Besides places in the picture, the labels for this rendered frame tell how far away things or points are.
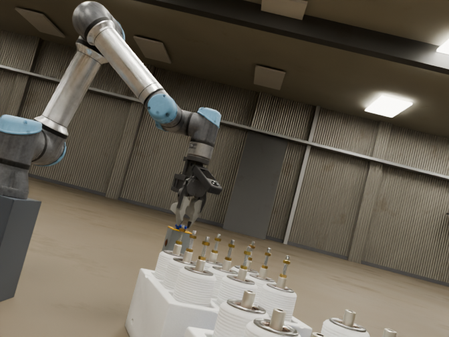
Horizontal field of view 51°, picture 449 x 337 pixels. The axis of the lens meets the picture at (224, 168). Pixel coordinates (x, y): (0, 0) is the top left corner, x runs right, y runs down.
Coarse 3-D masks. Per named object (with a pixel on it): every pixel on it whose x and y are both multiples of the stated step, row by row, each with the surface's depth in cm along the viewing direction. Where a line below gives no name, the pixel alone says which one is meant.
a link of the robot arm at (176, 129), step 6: (186, 114) 142; (180, 120) 138; (186, 120) 141; (156, 126) 145; (162, 126) 144; (174, 126) 138; (180, 126) 141; (186, 126) 141; (174, 132) 145; (180, 132) 143; (186, 132) 142
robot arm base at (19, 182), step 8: (0, 160) 131; (8, 160) 132; (0, 168) 131; (8, 168) 132; (16, 168) 133; (24, 168) 135; (0, 176) 130; (8, 176) 131; (16, 176) 133; (24, 176) 136; (0, 184) 130; (8, 184) 132; (16, 184) 133; (24, 184) 135; (0, 192) 130; (8, 192) 131; (16, 192) 132; (24, 192) 135
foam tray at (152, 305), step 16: (144, 272) 138; (144, 288) 132; (160, 288) 120; (144, 304) 127; (160, 304) 113; (176, 304) 108; (192, 304) 112; (128, 320) 139; (144, 320) 122; (160, 320) 110; (176, 320) 108; (192, 320) 109; (208, 320) 110; (144, 336) 118; (160, 336) 107; (176, 336) 108; (304, 336) 119
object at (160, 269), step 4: (160, 252) 139; (160, 256) 137; (164, 256) 136; (168, 256) 135; (172, 256) 135; (160, 260) 137; (164, 260) 135; (168, 260) 135; (160, 264) 136; (164, 264) 135; (156, 268) 137; (160, 268) 136; (164, 268) 135; (156, 272) 136; (160, 272) 135; (164, 272) 135; (156, 276) 136; (160, 276) 135
